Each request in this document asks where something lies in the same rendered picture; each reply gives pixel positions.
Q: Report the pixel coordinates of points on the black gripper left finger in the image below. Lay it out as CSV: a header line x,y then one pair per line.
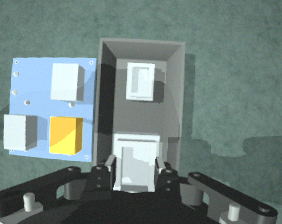
x,y
26,199

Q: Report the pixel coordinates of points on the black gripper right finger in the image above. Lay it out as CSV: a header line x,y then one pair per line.
x,y
226,205

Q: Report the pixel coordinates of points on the yellow block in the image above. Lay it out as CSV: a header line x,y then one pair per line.
x,y
66,135

